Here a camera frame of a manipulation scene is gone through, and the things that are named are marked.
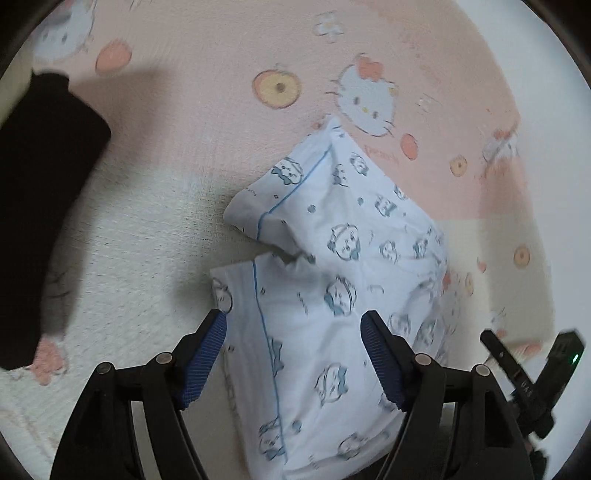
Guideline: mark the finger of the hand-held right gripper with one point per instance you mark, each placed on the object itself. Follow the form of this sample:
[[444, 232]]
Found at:
[[501, 357]]

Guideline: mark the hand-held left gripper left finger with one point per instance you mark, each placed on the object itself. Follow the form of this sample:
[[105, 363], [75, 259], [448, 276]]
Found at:
[[203, 364]]

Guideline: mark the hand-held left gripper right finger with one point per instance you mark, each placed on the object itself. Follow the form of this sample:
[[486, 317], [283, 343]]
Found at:
[[382, 364]]

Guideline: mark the white cartoon print pajama garment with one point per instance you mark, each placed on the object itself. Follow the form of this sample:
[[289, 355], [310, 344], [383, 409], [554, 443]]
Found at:
[[323, 258]]

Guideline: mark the black cloth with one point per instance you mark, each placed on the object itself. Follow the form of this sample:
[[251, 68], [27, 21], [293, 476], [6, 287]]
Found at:
[[46, 184]]

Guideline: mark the pink cartoon cat printed blanket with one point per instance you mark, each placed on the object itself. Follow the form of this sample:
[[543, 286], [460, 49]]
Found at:
[[184, 115]]

